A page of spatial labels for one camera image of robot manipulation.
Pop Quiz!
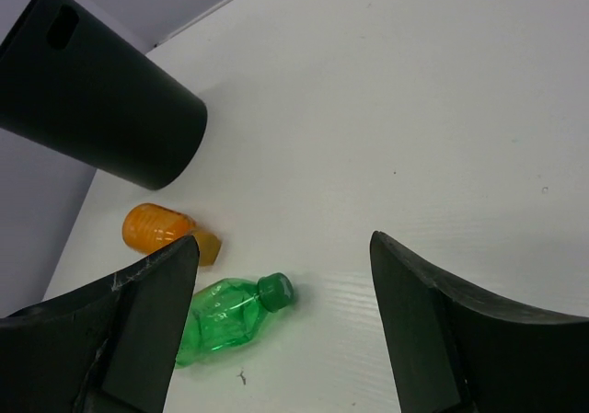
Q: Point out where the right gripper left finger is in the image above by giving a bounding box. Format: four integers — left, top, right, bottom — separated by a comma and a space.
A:
1, 236, 199, 412

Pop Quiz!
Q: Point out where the green plastic bottle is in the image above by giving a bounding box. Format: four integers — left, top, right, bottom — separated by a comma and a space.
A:
175, 272, 295, 368

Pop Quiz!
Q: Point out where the black cylindrical bin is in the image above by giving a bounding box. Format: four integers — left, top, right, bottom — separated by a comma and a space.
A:
1, 0, 207, 190

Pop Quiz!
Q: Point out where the orange juice bottle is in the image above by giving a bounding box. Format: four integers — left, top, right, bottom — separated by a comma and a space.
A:
121, 203, 222, 267

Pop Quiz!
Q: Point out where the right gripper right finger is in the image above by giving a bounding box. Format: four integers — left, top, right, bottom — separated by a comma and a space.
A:
370, 232, 588, 412

